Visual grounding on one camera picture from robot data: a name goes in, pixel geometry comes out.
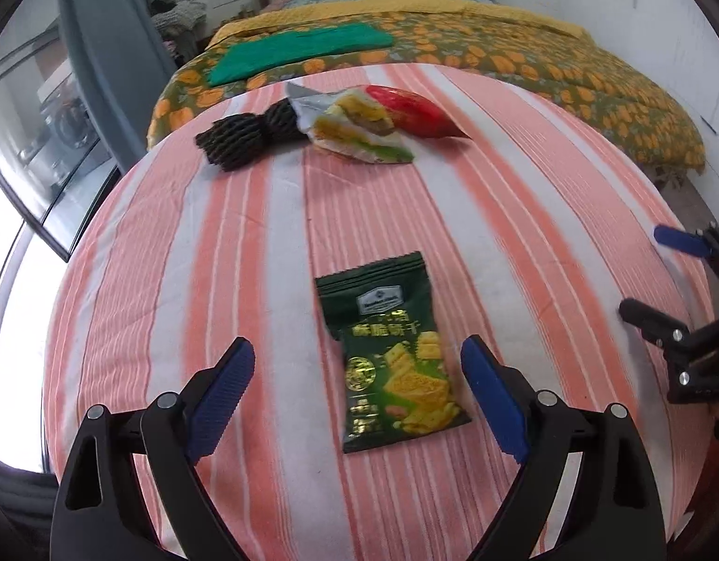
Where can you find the black white floral bed skirt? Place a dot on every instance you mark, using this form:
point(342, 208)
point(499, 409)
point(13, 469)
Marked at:
point(680, 178)

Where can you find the dark cloth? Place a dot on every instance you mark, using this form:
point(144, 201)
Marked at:
point(14, 514)

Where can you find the white wardrobe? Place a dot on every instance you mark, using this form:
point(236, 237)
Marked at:
point(686, 29)

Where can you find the dark green snack packet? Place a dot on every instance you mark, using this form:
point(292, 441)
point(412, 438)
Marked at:
point(388, 362)

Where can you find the orange white striped tablecloth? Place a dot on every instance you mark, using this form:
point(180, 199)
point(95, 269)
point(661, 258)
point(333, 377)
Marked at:
point(219, 245)

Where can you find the black framed glass door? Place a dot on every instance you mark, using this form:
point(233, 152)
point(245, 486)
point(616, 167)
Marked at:
point(20, 128)

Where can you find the pile of clothes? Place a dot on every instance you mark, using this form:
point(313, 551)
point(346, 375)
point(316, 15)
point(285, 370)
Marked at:
point(178, 14)

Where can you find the yellow blanket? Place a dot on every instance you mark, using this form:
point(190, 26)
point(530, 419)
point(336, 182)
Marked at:
point(452, 9)

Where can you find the black foam fruit net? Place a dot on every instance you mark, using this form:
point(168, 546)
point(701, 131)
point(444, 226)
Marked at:
point(242, 137)

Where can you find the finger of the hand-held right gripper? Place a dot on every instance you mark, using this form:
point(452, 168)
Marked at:
point(677, 238)
point(651, 324)

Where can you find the white yellow green snack wrapper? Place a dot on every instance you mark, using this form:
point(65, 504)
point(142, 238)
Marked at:
point(347, 128)

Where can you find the grey washing machine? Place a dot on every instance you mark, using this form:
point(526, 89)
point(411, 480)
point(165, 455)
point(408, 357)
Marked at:
point(70, 122)

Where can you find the green folded cloth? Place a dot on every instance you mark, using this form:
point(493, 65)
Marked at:
point(295, 49)

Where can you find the blue curtain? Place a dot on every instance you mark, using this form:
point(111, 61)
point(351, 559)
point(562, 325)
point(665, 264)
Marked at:
point(114, 58)

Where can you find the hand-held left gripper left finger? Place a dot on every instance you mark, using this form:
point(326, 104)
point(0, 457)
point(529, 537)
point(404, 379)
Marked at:
point(222, 397)

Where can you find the orange floral green quilt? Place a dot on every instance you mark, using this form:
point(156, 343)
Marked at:
point(540, 70)

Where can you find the red plastic bag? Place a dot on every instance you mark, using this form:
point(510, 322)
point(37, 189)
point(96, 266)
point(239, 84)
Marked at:
point(417, 114)

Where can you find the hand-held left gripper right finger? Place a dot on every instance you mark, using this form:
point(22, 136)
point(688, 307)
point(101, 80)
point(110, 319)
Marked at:
point(496, 403)

